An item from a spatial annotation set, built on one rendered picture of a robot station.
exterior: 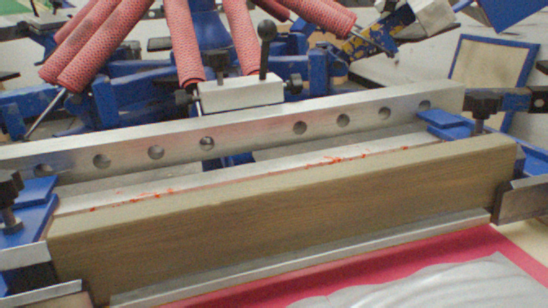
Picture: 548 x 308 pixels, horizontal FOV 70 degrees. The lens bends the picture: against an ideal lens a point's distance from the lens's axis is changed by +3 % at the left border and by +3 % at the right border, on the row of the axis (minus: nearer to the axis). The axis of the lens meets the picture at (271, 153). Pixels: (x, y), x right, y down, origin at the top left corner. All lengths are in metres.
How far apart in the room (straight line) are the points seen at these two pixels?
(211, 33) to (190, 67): 0.33
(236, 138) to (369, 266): 0.26
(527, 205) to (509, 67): 2.47
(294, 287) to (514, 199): 0.22
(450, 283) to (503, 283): 0.04
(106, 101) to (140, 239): 0.64
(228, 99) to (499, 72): 2.51
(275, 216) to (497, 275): 0.21
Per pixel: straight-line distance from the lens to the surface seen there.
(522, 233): 0.48
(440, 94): 0.66
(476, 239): 0.46
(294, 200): 0.32
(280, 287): 0.38
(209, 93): 0.57
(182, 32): 0.82
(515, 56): 2.88
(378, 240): 0.37
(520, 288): 0.41
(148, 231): 0.31
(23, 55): 4.65
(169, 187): 0.49
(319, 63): 0.97
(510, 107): 1.09
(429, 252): 0.43
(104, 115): 0.93
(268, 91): 0.58
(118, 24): 0.93
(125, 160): 0.54
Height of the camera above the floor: 1.22
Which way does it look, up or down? 25 degrees down
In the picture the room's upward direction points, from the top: 5 degrees counter-clockwise
